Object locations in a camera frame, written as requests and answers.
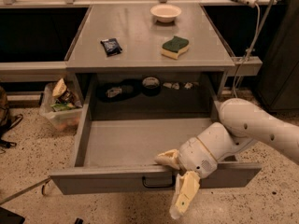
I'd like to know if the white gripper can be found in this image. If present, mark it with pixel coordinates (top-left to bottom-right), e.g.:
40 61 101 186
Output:
154 137 218 219

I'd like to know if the dark blue snack packet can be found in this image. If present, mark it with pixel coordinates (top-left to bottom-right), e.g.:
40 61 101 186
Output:
100 38 122 56

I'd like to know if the green yellow sponge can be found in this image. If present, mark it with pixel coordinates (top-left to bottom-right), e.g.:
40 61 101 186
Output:
161 36 190 60

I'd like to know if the grey drawer cabinet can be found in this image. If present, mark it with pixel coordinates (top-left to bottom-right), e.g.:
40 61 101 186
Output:
64 2 236 123

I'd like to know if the black object in drawer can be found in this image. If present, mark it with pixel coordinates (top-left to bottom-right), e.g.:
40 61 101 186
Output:
96 79 141 103

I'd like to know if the clear plastic bin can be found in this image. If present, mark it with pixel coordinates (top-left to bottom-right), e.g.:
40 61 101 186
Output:
39 81 82 131

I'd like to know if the snack bag in bin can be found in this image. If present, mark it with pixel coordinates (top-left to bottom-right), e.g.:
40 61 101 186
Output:
52 78 75 104

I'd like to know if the white bowl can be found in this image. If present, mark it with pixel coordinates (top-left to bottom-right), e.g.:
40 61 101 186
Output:
150 4 181 23

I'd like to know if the grey top drawer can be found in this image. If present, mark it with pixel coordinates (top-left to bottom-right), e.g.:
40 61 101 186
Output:
50 74 263 196

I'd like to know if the black tape roll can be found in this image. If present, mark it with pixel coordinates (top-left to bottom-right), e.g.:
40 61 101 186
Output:
142 77 161 96

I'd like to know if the white cable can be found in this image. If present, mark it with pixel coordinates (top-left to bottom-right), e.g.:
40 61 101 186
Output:
231 2 263 99

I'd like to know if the metal rod on floor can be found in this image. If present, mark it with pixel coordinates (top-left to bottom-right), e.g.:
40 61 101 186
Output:
0 177 51 205

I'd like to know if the black object bottom left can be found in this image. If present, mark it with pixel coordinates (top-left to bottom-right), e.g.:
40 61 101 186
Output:
0 207 25 224

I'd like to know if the dark backpack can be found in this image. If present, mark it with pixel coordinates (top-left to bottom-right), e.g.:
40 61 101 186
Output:
0 86 23 152

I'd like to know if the grey side rail bracket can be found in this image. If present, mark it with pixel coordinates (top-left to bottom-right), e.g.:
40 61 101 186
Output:
228 56 263 77

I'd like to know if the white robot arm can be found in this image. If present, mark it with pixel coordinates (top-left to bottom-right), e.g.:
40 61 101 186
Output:
155 98 299 219

